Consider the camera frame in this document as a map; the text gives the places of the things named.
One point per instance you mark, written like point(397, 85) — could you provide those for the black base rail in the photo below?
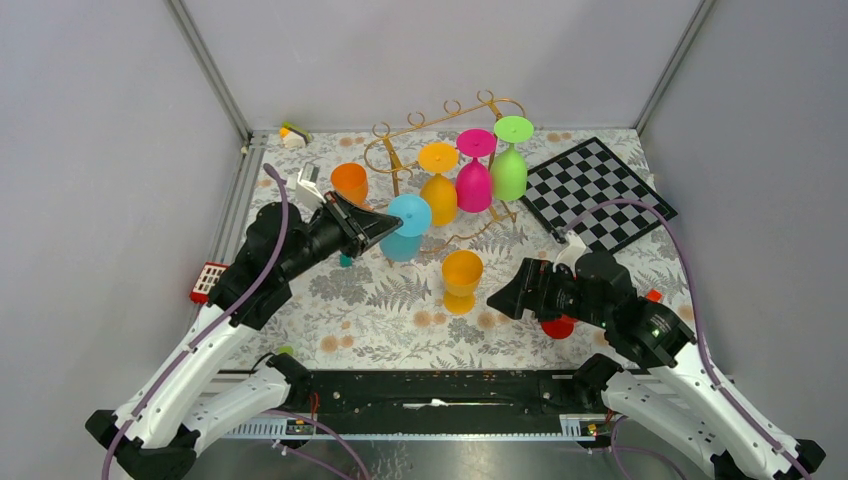
point(442, 403)

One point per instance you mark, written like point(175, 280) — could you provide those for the yellow plastic wine glass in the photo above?
point(461, 273)
point(439, 192)

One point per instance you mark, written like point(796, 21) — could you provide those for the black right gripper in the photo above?
point(534, 273)

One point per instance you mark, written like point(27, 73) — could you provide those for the yellow plastic wine glass front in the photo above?
point(461, 273)

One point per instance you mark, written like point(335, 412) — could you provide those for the small orange red piece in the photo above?
point(654, 296)

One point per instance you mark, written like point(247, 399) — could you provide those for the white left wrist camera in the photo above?
point(306, 190)

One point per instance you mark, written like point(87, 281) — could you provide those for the magenta plastic wine glass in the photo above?
point(474, 184)

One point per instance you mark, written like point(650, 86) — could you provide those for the small teal cube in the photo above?
point(344, 261)

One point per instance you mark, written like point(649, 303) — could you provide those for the red plastic wine glass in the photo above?
point(560, 328)

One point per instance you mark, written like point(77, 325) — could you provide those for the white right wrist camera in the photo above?
point(572, 250)

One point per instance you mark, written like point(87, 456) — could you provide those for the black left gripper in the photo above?
point(361, 227)

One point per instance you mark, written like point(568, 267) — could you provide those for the orange white green toy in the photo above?
point(293, 136)

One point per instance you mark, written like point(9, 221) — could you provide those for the gold wire wine glass rack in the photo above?
point(384, 135)

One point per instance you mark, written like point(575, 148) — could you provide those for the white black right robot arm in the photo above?
point(717, 429)

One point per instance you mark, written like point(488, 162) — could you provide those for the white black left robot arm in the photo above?
point(160, 432)

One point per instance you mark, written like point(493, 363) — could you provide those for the orange plastic wine glass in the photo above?
point(350, 180)

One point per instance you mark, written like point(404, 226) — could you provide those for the green plastic wine glass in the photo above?
point(509, 168)

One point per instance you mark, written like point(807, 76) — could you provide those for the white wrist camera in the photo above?
point(306, 190)
point(572, 250)

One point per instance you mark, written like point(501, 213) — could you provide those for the black white checkerboard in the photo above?
point(586, 175)

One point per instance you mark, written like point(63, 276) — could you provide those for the red white small block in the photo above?
point(207, 279)

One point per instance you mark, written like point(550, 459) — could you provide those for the blue plastic wine glass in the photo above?
point(415, 214)

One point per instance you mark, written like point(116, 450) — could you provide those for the floral patterned table mat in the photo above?
point(382, 315)

